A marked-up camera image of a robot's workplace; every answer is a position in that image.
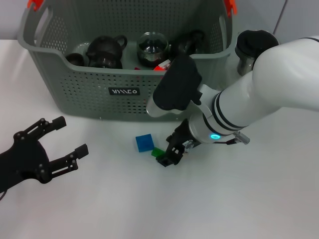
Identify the green building block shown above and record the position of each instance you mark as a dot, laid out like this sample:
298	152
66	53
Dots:
156	152

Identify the small black clay cup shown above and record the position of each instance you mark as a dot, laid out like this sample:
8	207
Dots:
74	59

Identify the white building block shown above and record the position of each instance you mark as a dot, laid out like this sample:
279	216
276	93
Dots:
164	63

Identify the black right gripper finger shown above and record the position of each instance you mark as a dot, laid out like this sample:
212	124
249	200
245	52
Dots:
170	139
170	158

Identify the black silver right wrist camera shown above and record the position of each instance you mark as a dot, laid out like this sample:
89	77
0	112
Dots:
177	87

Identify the blue square building block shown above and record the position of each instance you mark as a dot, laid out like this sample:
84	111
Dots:
144	143

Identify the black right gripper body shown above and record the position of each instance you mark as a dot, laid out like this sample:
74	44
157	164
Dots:
183	134

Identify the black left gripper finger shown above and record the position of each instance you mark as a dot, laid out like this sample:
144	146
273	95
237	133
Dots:
81	152
58	122

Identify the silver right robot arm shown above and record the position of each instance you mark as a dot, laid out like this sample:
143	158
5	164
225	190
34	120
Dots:
261	94

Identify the grey perforated storage bin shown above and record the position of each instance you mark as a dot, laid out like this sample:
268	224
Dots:
99	104

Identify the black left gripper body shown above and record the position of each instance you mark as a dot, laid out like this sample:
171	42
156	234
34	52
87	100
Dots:
25	161

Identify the black clay teapot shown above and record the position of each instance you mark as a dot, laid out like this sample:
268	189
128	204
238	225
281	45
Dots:
104	47

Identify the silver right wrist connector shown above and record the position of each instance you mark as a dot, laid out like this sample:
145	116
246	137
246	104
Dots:
188	144

